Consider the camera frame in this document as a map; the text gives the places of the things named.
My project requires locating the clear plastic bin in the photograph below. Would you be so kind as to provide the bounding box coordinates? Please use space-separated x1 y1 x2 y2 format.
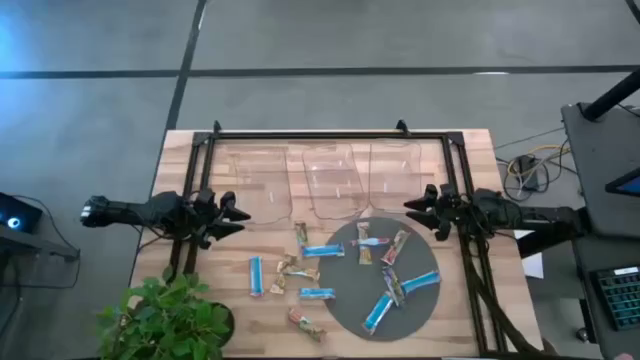
232 147 294 224
368 138 425 214
301 142 369 221

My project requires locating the green leafy plant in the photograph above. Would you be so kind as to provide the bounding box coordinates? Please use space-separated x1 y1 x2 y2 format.
97 267 236 360

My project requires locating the dark grey cart top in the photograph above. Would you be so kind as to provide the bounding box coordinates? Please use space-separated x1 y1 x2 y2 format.
560 102 640 239

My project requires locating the black aluminium frame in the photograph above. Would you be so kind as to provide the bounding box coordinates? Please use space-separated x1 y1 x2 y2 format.
167 130 506 359

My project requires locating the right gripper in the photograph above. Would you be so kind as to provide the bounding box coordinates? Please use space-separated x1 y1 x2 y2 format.
403 183 474 243

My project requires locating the black pole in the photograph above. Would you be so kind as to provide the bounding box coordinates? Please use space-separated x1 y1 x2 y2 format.
582 67 640 122

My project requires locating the grey side shelf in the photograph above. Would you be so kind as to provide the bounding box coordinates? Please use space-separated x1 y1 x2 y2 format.
0 224 81 264

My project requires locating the white paper sheet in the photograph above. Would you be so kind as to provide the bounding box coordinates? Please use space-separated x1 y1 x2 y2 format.
513 229 545 280

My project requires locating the black power adapter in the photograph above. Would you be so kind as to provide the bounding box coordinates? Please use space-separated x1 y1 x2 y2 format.
517 154 540 192

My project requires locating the yellow cable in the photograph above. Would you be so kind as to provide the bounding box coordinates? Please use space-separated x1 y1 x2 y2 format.
507 143 571 176

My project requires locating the tablet screen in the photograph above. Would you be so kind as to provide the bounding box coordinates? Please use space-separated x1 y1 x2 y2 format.
604 167 640 199

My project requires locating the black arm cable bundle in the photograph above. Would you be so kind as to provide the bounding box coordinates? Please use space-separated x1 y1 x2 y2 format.
462 239 546 357

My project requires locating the backlit keyboard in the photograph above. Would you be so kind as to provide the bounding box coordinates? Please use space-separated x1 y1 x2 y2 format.
589 264 640 332

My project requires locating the black device with blue light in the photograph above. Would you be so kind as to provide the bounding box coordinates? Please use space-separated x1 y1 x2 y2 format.
0 192 44 235

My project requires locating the dark grey desk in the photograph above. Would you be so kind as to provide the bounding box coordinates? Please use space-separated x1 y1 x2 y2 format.
572 234 640 360

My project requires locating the black plant pot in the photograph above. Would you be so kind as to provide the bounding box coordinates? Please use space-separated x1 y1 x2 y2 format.
209 301 236 349

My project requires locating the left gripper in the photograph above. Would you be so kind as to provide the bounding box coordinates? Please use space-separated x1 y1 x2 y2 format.
187 187 252 250

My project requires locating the grey round placemat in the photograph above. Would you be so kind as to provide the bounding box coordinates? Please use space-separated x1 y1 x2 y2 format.
318 216 442 343

